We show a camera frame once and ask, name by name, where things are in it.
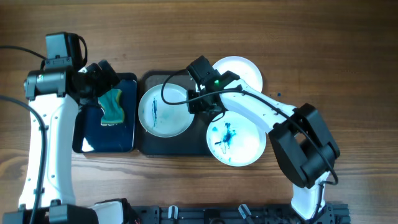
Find green yellow sponge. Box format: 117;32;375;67
98;89;125;126

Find white plate with blue splat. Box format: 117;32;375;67
206;111;267;167

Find white plate with streak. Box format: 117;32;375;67
138;83;195;138

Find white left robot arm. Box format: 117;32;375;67
2;59;134;223

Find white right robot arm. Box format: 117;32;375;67
188;70;340;223

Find large black tray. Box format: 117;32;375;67
136;70;216;156

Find small black water tray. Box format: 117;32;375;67
72;73;137;153

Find white plate at back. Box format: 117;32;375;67
213;56;263;92

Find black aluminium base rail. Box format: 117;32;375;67
132;203;351;224

